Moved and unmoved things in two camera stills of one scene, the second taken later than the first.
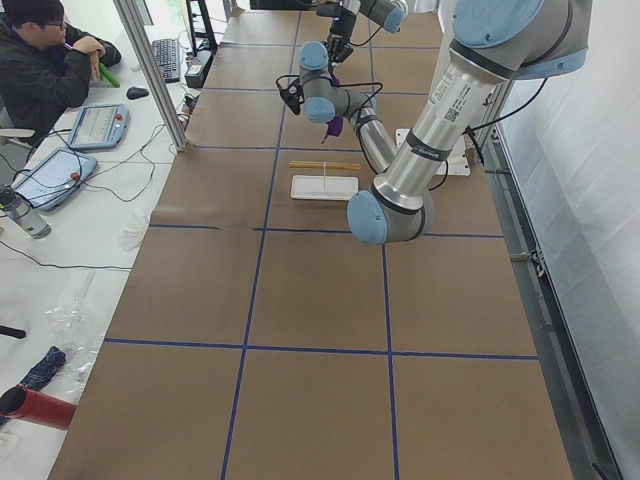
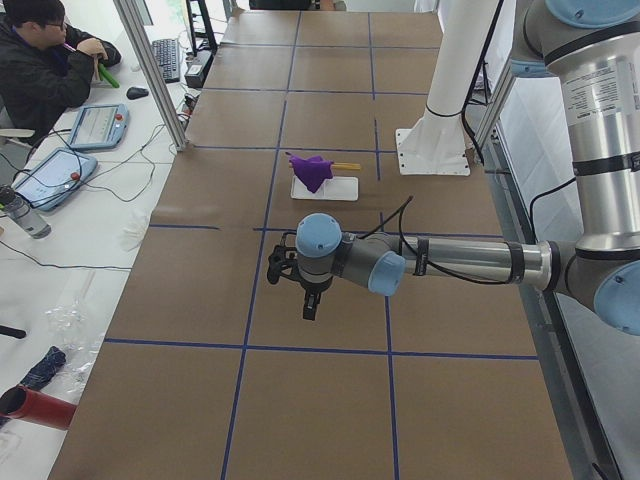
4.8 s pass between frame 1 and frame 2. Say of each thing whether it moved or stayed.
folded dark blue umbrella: stayed
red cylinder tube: stayed
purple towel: moved
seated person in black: stayed
